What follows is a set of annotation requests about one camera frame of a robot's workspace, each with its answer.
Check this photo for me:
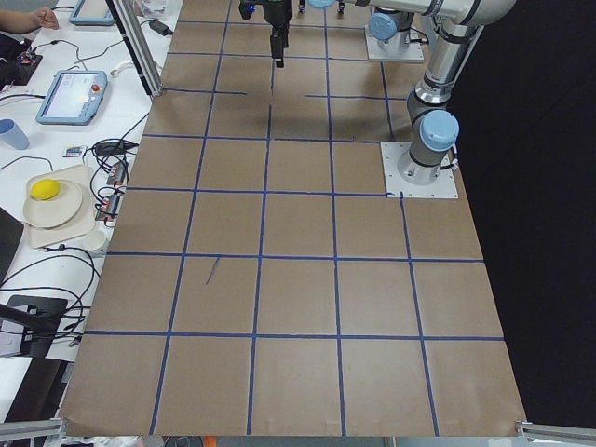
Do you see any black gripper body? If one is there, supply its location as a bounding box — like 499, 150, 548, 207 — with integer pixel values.
264, 0, 292, 31

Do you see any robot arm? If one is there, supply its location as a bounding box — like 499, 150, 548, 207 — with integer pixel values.
353, 1, 515, 186
368, 7, 414, 49

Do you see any black device on stand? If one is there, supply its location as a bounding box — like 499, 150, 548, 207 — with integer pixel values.
1, 294, 68, 359

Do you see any person's hand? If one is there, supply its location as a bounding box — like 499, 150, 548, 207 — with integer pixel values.
29, 7, 60, 31

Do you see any black power adapter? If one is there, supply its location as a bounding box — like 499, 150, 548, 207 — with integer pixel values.
149, 20, 173, 36

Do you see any far teach pendant tablet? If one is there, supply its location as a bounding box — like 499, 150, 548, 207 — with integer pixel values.
69, 0, 115, 26

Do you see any teach pendant tablet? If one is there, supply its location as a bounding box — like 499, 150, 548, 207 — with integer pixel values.
35, 70, 108, 126
69, 0, 115, 26

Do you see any near teach pendant tablet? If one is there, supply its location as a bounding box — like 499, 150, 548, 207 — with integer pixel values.
35, 70, 108, 126

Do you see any small colourful card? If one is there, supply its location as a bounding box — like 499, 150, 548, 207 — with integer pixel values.
62, 145, 88, 158

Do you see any brown paper table cover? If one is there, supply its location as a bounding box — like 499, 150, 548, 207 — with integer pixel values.
61, 1, 524, 437

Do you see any beige rectangular tray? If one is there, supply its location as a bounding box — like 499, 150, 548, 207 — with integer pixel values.
22, 165, 95, 249

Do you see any white paper cup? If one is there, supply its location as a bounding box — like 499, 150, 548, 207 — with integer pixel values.
82, 230, 110, 256

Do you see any yellow lemon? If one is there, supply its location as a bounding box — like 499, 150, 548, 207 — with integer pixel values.
30, 179, 61, 201

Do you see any light blue plastic cup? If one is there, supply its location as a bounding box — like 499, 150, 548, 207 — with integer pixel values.
0, 118, 30, 150

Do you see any beige round plate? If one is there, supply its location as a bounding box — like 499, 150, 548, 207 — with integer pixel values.
22, 181, 83, 228

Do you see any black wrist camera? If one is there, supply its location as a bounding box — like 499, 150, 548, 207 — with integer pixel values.
238, 0, 255, 20

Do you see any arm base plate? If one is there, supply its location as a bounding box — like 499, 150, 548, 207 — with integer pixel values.
380, 142, 458, 199
364, 25, 425, 63

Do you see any aluminium frame post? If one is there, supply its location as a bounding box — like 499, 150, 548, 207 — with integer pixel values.
105, 0, 162, 97

